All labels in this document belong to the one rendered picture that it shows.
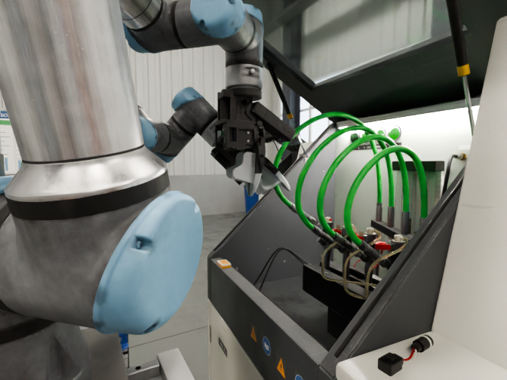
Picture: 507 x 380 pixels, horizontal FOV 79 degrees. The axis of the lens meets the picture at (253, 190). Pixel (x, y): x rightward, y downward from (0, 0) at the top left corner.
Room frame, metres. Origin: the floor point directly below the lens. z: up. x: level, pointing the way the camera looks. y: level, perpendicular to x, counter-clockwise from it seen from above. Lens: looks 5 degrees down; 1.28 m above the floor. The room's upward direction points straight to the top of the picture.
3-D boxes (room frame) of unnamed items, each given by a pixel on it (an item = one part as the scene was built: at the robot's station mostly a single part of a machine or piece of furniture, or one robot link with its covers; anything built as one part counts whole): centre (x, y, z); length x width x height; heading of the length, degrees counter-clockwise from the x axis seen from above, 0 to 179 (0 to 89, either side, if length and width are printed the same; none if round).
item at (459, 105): (0.98, -0.45, 1.43); 0.54 x 0.03 x 0.02; 25
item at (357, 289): (0.76, -0.26, 0.91); 0.34 x 0.10 x 0.15; 25
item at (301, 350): (0.77, 0.00, 0.87); 0.62 x 0.04 x 0.16; 25
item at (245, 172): (0.62, 0.02, 1.26); 0.06 x 0.03 x 0.09; 115
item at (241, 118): (0.63, 0.03, 1.37); 0.09 x 0.08 x 0.12; 115
